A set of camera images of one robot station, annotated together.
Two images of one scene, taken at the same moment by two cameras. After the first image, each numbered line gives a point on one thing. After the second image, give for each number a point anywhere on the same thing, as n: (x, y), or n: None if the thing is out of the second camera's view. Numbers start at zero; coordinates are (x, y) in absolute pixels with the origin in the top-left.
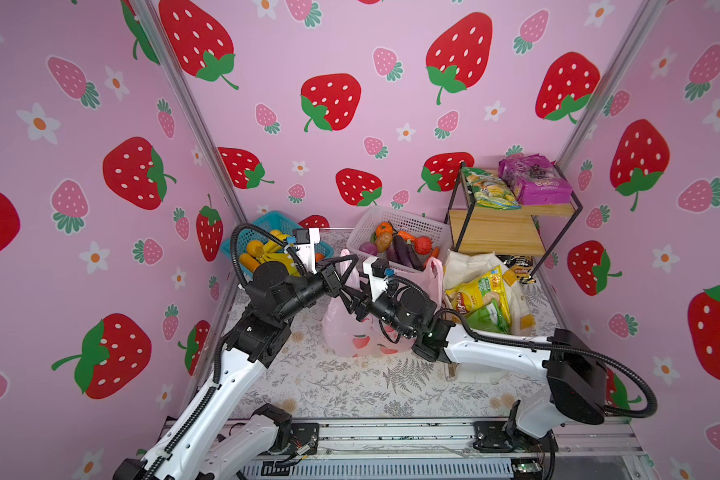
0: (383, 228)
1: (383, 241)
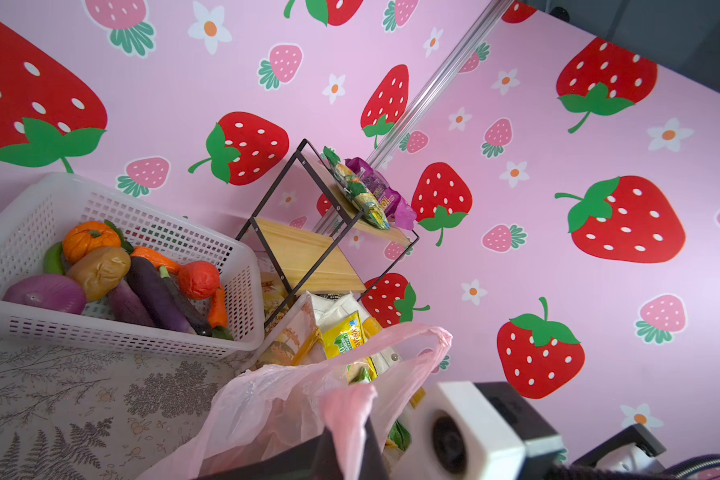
0: (88, 236)
1: (100, 269)
